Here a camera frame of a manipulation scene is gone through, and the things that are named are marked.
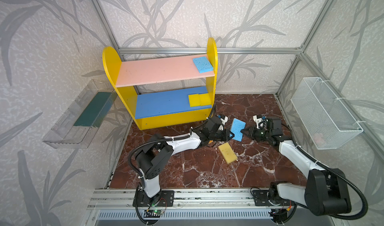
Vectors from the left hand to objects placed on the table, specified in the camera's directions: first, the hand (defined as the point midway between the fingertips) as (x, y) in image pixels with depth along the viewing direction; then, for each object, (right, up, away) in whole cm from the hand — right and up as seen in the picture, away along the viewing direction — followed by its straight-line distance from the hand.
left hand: (236, 132), depth 82 cm
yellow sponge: (-17, +19, +13) cm, 28 cm away
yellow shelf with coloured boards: (-41, +14, +11) cm, 45 cm away
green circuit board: (-40, -36, -12) cm, 55 cm away
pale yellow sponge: (-4, -14, +6) cm, 15 cm away
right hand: (+4, +3, +3) cm, 6 cm away
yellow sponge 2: (-24, +18, +12) cm, 32 cm away
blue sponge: (+1, +3, +3) cm, 4 cm away
